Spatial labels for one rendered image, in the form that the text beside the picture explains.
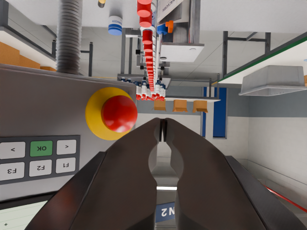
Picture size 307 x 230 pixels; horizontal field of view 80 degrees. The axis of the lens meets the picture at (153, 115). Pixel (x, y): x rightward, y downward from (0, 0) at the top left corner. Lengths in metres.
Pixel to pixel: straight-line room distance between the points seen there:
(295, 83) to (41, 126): 2.13
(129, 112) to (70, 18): 0.18
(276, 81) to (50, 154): 2.02
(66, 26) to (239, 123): 8.42
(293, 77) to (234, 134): 6.50
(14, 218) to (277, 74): 2.08
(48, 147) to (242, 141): 8.60
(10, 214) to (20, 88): 0.11
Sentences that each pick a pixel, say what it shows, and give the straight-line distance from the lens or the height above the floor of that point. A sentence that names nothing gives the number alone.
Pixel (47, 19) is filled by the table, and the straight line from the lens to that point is 1.24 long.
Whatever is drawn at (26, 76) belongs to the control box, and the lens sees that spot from 0.20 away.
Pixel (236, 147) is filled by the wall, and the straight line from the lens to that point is 8.64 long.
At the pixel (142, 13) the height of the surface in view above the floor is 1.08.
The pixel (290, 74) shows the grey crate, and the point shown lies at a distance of 2.19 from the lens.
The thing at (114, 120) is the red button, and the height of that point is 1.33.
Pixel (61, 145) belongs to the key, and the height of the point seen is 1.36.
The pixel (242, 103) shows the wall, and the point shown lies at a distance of 8.67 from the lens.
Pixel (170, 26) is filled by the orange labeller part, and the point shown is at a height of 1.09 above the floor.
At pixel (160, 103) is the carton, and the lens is 5.54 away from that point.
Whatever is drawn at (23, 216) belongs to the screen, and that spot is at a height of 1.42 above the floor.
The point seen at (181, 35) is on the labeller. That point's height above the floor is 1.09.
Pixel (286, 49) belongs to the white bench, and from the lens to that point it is 1.75.
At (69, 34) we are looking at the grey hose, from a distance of 0.31.
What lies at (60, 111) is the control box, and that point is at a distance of 0.20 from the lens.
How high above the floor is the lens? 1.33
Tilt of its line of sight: 1 degrees down
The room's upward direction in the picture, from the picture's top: 178 degrees counter-clockwise
